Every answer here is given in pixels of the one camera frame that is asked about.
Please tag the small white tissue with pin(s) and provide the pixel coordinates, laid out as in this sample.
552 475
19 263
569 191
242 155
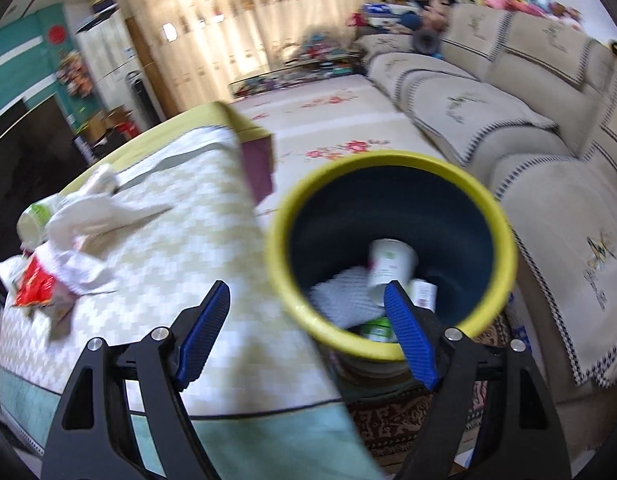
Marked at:
78 267

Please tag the large white tissue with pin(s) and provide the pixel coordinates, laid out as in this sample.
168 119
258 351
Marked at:
113 210

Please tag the clear bubble wrap sheet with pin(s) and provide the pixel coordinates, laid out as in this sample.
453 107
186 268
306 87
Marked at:
346 297

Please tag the white black tower fan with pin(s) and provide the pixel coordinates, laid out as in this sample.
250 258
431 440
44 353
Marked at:
142 100

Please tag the patterned red rug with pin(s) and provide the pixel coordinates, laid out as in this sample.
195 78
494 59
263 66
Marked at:
383 420

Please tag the white plastic bottle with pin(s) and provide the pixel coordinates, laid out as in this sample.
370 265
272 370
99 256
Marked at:
422 295

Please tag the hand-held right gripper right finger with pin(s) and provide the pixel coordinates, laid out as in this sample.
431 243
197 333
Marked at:
411 335

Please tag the yellow rimmed dark bin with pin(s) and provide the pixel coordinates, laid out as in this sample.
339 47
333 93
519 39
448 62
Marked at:
388 200

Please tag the red round wall ornament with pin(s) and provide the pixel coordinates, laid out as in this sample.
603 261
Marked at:
57 35

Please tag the floral beige mat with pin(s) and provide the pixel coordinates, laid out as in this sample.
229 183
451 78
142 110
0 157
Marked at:
348 125

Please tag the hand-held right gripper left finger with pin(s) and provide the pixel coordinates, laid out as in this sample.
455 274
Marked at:
203 335

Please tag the dark grey neck pillow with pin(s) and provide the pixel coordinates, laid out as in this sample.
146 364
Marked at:
426 41

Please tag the green rimmed white container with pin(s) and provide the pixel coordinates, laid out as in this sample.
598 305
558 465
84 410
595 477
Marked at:
38 220

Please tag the large black television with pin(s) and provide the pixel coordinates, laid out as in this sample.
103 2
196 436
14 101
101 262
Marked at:
23 170

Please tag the red snack packet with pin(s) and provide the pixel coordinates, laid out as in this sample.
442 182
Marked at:
36 282

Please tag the hanging artificial flower decoration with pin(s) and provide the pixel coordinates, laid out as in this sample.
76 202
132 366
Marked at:
76 75

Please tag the blue white starred bag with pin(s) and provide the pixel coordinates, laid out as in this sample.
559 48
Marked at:
388 12

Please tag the white standing air conditioner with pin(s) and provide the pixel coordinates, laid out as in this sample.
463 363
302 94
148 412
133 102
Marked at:
108 55

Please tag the white paper cup green print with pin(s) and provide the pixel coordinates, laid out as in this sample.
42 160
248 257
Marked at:
391 265

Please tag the cream embroidered curtains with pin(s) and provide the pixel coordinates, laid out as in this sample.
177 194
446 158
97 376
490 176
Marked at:
248 25

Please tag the glass coffee table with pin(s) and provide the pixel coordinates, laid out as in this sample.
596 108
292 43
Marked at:
298 75

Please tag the beige covered sofa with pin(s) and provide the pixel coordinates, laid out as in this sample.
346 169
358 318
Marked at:
538 135

